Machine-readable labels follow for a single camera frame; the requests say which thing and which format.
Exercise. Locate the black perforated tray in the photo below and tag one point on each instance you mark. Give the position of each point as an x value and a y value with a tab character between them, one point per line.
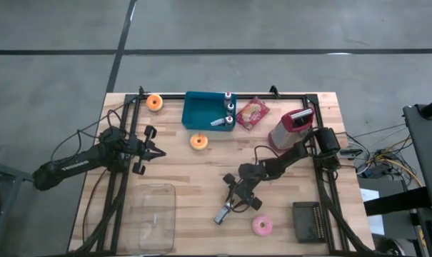
305	221

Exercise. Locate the blue plastic bin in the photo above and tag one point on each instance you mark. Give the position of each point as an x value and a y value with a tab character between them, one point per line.
201	110

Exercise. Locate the black power strip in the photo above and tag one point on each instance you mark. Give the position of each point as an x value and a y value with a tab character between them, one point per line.
351	153

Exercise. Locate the clear plastic container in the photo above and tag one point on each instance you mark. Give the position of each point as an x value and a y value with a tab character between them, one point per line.
151	214

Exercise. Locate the dark grey equipment cart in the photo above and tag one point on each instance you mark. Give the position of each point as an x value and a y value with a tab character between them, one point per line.
422	142

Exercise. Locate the black table clamp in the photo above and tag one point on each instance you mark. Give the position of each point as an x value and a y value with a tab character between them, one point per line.
273	91
141	90

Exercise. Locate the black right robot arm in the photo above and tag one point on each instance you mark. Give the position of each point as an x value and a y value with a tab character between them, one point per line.
290	155

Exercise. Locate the white paper sheet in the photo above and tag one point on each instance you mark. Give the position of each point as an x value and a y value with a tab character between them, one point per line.
376	225

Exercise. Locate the grey metal stand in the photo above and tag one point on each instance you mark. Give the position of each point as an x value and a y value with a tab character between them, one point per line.
5	170

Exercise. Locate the red food colouring bottle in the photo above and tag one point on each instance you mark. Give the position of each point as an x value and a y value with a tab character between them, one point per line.
227	96
229	120

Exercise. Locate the red snack packet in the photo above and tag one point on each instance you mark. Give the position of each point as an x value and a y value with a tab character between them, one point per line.
253	113

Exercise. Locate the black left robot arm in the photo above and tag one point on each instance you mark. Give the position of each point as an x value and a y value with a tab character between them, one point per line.
69	166

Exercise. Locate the yellow sponge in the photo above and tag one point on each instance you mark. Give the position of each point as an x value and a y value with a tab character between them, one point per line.
194	141

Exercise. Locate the black aluminium table frame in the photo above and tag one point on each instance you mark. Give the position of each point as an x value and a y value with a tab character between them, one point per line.
290	96

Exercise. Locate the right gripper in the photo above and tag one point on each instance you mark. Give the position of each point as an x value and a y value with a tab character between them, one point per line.
245	190

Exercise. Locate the red steel box grater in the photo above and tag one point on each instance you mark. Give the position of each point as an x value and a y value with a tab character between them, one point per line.
287	137

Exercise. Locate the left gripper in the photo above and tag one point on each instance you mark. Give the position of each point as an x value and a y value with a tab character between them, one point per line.
139	150

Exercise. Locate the orange glazed toy donut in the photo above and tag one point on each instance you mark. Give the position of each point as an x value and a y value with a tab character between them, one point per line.
149	102

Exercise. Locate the pink glazed toy donut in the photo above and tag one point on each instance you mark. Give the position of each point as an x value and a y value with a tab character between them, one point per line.
256	225

